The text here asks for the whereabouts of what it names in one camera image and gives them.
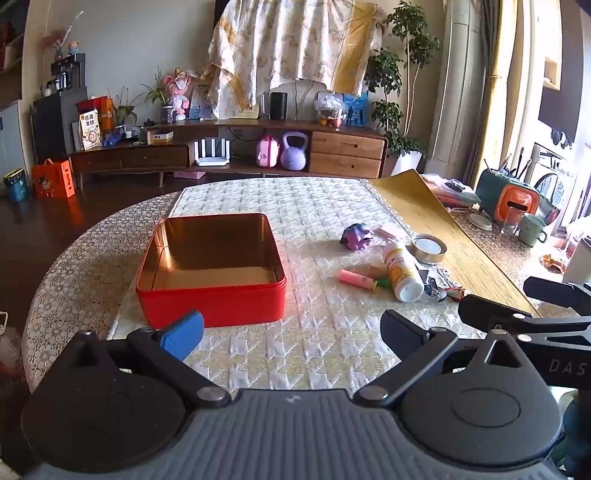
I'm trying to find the figurines with dried flowers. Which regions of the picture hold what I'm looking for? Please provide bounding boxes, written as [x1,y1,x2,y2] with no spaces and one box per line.
[44,11,86,61]

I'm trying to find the black mini fridge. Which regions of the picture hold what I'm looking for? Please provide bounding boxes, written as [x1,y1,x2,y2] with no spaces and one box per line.
[31,88,88,162]

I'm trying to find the green mug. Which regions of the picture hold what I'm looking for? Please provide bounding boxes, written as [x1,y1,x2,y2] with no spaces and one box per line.
[518,213,549,247]

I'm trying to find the white standing air conditioner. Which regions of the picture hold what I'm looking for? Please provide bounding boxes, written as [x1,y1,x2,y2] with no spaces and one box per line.
[427,0,490,175]

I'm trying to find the black coffee machine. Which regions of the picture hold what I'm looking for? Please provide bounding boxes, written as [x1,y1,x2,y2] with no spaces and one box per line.
[50,53,88,95]

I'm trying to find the clear plastic bag of fruit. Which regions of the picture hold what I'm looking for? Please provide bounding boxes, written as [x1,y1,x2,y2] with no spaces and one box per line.
[315,91,347,129]

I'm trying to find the stack of books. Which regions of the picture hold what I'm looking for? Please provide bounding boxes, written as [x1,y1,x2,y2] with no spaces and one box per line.
[422,173,481,208]

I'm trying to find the quilted cream mat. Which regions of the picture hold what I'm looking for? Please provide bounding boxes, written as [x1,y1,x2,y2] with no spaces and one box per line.
[108,176,490,393]

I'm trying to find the pink highlighter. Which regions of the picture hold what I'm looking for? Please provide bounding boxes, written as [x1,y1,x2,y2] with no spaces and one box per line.
[336,269,391,292]

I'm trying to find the wooden TV cabinet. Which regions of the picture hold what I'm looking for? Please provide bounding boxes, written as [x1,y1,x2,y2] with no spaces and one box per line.
[68,117,389,188]

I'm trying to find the orange gift box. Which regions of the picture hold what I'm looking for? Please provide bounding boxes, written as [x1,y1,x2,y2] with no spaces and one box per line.
[31,158,75,199]

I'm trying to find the teal bucket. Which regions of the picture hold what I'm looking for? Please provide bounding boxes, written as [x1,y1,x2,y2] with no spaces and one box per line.
[4,168,29,203]

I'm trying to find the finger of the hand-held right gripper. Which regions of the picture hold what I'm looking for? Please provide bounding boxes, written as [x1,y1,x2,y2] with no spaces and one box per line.
[457,294,591,337]
[524,276,591,308]

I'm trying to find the tall green potted plant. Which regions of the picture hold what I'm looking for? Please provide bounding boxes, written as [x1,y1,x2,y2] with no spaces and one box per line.
[365,0,441,176]

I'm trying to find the pink doll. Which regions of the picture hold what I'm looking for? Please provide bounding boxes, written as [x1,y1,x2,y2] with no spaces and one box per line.
[168,68,195,121]

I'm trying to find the beige curtain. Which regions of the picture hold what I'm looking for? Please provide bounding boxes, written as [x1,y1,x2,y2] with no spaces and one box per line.
[475,0,529,185]

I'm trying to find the red tin box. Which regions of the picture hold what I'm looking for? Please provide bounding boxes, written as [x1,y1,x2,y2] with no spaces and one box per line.
[135,213,287,329]

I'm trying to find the tape roll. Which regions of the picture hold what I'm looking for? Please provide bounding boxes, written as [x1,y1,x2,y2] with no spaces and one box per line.
[410,233,448,264]

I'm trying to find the cereal box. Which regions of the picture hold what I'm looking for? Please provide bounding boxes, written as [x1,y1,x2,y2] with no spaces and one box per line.
[78,110,102,152]

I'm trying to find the white router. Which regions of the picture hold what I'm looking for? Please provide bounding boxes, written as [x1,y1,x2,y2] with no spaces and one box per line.
[194,137,230,167]

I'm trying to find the orange paper bag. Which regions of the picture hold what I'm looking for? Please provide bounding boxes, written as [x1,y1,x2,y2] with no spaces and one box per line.
[97,96,116,132]

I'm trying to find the picture frame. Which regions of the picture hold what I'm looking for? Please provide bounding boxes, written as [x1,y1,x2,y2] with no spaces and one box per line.
[191,85,213,121]

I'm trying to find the white bottle with yellow label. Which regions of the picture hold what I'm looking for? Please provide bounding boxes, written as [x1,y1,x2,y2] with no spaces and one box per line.
[384,241,424,304]

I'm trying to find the clear drinking glass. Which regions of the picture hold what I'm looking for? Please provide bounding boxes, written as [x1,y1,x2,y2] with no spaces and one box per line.
[499,203,525,236]

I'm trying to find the silver nail clipper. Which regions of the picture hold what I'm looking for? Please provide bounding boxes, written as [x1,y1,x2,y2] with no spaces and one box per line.
[424,277,448,302]

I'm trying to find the lace tablecloth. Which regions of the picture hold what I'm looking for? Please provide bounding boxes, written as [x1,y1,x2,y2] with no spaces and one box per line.
[21,191,583,393]

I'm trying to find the pink toy case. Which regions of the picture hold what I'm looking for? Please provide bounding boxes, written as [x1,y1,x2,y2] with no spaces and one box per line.
[256,134,281,168]

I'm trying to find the green and orange tissue box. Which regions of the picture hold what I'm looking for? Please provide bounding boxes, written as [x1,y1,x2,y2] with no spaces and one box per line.
[475,168,541,227]

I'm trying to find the small leafy potted plant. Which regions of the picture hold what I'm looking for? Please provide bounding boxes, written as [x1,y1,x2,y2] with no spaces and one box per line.
[111,88,144,137]

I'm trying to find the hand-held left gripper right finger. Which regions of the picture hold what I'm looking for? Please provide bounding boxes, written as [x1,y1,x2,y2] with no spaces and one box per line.
[352,309,532,409]

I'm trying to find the purple spiky toy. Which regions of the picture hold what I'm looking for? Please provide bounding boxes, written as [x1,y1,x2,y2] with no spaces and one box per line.
[341,223,374,252]

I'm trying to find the purple kettlebell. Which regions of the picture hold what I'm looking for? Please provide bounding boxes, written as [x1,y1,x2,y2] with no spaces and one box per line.
[280,132,308,170]

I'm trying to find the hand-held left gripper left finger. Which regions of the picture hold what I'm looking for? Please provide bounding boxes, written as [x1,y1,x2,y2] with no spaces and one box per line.
[69,310,232,409]

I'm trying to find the floral draped cloth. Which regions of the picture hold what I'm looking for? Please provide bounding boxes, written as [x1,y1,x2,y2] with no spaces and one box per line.
[205,0,386,121]

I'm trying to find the plant in patterned pot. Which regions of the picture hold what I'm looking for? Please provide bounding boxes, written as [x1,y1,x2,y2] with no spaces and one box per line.
[141,67,175,124]

